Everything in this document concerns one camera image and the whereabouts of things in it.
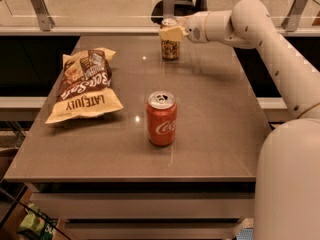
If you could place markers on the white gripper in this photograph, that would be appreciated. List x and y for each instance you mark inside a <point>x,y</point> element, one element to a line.
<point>194,26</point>

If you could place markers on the orange LaCroix can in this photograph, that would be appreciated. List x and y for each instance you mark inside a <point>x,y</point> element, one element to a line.
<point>170,49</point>

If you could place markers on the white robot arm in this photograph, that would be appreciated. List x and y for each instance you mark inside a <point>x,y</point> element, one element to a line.
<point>287,192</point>

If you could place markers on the red Coca-Cola can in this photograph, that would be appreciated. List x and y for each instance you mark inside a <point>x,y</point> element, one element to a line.
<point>161,109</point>

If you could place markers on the black office chair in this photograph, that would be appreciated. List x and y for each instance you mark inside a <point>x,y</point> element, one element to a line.
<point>188,7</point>

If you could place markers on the Late July chip bag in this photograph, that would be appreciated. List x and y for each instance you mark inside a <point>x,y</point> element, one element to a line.
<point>85,88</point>

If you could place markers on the grey table drawer unit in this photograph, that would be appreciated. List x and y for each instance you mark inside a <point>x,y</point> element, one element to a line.
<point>146,213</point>

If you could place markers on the blue plastic basket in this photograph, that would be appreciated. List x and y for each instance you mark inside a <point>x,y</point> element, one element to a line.
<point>245,234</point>

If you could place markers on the green snack bag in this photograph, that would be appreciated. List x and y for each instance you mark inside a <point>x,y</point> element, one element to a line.
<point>36,225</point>

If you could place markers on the middle metal glass bracket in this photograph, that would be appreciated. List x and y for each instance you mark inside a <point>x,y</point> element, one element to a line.
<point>168,8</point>

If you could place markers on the metal glass bracket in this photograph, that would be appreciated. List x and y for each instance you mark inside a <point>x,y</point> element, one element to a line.
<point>168,8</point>
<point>45,21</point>
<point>292,20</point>

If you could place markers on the right metal glass bracket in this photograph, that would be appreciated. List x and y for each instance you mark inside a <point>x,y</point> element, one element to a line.
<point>292,20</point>

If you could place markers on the left metal glass bracket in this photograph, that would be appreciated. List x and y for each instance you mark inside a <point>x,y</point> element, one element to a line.
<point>45,21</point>

